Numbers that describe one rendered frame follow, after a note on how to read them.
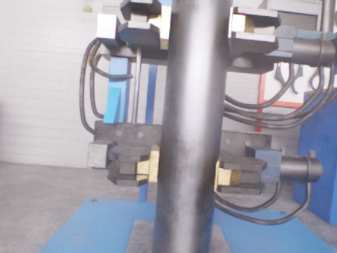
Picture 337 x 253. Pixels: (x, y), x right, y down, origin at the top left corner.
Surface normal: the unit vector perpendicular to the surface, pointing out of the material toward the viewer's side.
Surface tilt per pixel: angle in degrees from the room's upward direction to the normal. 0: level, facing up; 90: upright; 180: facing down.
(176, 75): 90
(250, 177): 90
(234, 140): 90
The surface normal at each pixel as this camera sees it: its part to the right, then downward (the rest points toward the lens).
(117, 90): 0.08, -0.59
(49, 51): 0.04, 0.06
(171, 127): -0.65, -0.01
